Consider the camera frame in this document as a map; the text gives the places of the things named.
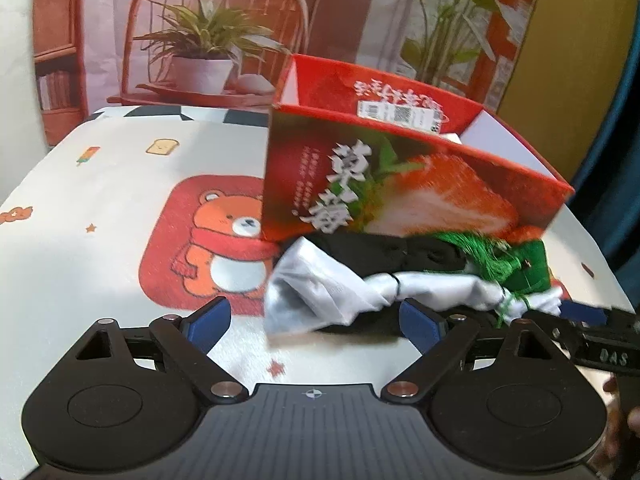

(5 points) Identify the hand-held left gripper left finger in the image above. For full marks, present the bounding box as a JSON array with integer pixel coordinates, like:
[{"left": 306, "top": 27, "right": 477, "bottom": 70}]
[{"left": 75, "top": 297, "right": 248, "bottom": 405}]

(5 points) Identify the green tasselled cloth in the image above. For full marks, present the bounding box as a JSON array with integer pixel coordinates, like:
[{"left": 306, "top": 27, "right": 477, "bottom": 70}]
[{"left": 432, "top": 230, "right": 565, "bottom": 313}]

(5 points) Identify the printed bear mat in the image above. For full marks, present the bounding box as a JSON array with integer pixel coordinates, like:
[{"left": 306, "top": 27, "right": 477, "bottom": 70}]
[{"left": 0, "top": 107, "right": 631, "bottom": 466}]

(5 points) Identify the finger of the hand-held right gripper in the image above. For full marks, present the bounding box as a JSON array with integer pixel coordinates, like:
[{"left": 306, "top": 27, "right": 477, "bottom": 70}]
[{"left": 565, "top": 302, "right": 640, "bottom": 333}]

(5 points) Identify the red strawberry cardboard box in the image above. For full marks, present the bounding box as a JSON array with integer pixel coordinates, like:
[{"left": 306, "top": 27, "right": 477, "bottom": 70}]
[{"left": 260, "top": 54, "right": 576, "bottom": 243}]

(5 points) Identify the blue curtain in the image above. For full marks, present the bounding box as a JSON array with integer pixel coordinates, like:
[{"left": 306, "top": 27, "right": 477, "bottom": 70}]
[{"left": 570, "top": 35, "right": 640, "bottom": 311}]

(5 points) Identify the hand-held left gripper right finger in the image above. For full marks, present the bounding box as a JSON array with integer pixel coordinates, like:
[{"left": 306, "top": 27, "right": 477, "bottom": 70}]
[{"left": 381, "top": 299, "right": 568, "bottom": 405}]

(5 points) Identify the black white checkered cloth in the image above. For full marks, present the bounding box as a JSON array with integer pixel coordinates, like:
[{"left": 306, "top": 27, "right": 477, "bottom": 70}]
[{"left": 82, "top": 105, "right": 272, "bottom": 128}]

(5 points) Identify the wall poster with plants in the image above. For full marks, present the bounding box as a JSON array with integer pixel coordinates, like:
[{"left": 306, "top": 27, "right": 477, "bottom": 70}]
[{"left": 32, "top": 0, "right": 546, "bottom": 148}]

